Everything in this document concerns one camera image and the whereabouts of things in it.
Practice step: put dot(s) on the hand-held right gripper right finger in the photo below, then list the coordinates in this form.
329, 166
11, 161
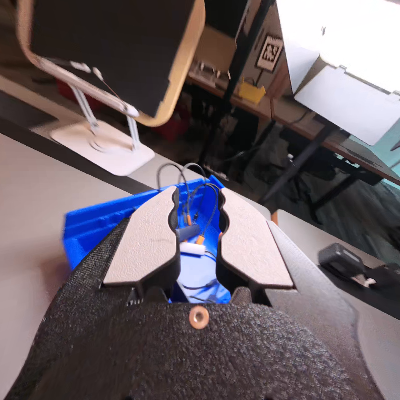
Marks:
253, 247

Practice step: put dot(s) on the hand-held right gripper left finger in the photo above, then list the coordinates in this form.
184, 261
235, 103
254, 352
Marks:
143, 243

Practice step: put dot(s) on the blue plastic bin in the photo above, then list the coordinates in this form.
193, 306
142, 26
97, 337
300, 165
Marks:
93, 222

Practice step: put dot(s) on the dark grey usb adapter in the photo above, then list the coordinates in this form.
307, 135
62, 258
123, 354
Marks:
189, 232

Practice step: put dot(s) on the white usb adapter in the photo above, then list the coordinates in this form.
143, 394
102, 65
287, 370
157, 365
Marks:
192, 249

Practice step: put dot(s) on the dark power adapter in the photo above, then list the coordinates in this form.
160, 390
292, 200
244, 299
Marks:
340, 259

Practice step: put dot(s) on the black light stand pole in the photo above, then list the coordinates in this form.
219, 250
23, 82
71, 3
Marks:
297, 162

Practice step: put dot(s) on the red storage crate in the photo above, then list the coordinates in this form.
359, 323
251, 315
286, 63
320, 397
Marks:
170, 125

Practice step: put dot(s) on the small yellow bin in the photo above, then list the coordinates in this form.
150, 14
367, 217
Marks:
251, 92

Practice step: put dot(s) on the studio light panel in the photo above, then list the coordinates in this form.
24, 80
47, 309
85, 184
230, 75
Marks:
343, 93

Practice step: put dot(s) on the printed marker tag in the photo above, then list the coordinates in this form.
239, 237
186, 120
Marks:
269, 53

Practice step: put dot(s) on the black faced wooden board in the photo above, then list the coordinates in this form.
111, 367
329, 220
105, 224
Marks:
109, 47

